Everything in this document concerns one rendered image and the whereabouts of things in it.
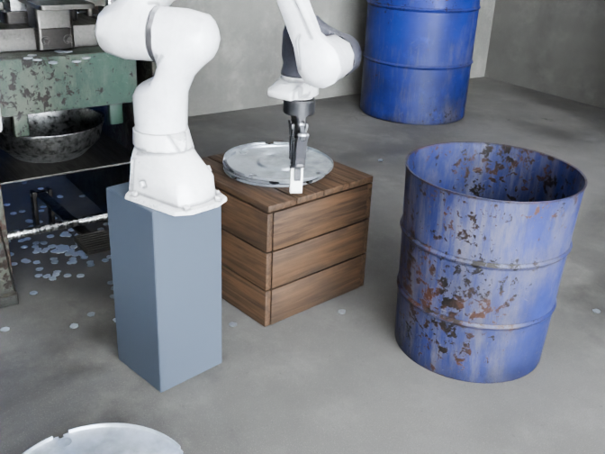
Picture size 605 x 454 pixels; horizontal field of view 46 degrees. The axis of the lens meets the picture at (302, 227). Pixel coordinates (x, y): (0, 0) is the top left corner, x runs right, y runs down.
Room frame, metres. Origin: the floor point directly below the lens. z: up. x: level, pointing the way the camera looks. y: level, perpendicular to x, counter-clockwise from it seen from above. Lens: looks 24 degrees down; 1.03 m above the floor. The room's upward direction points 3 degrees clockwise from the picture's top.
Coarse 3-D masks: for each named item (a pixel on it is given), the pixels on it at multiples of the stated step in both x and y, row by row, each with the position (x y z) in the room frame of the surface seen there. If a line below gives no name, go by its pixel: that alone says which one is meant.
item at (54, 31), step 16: (32, 0) 1.89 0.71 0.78; (48, 0) 1.91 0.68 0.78; (64, 0) 1.92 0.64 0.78; (80, 0) 1.93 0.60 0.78; (32, 16) 1.93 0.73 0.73; (48, 16) 1.93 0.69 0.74; (64, 16) 1.96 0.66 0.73; (48, 32) 1.93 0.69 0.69; (64, 32) 1.95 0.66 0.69; (48, 48) 1.93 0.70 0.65; (64, 48) 1.95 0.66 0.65
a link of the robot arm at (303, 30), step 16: (288, 0) 1.55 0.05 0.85; (304, 0) 1.54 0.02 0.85; (288, 16) 1.54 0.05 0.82; (304, 16) 1.53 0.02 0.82; (288, 32) 1.54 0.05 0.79; (304, 32) 1.52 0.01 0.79; (320, 32) 1.52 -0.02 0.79; (304, 48) 1.51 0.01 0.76; (320, 48) 1.50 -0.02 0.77; (336, 48) 1.51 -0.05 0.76; (304, 64) 1.50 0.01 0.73; (320, 64) 1.48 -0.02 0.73; (336, 64) 1.49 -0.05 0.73; (352, 64) 1.57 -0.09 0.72; (304, 80) 1.52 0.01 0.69; (320, 80) 1.49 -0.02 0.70; (336, 80) 1.51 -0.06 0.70
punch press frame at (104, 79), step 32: (0, 64) 1.80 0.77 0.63; (32, 64) 1.84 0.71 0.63; (64, 64) 1.89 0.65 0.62; (96, 64) 1.94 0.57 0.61; (128, 64) 1.99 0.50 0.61; (0, 96) 1.79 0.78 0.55; (32, 96) 1.84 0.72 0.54; (64, 96) 1.88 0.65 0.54; (96, 96) 1.94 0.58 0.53; (128, 96) 1.99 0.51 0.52; (64, 224) 1.85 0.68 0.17
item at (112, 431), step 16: (80, 432) 0.91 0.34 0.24; (96, 432) 0.91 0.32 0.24; (112, 432) 0.92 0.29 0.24; (128, 432) 0.92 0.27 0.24; (144, 432) 0.92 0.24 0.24; (160, 432) 0.91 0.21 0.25; (32, 448) 0.87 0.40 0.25; (48, 448) 0.87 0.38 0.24; (64, 448) 0.88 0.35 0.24; (80, 448) 0.88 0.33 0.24; (96, 448) 0.88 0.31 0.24; (112, 448) 0.88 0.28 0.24; (128, 448) 0.88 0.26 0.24; (144, 448) 0.88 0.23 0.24; (160, 448) 0.89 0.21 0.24; (176, 448) 0.89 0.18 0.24
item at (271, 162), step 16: (272, 144) 2.00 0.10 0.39; (240, 160) 1.86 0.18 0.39; (256, 160) 1.87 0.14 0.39; (272, 160) 1.86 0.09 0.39; (288, 160) 1.87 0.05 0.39; (320, 160) 1.89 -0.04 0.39; (272, 176) 1.76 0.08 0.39; (288, 176) 1.76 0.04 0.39; (304, 176) 1.77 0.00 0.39; (320, 176) 1.77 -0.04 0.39
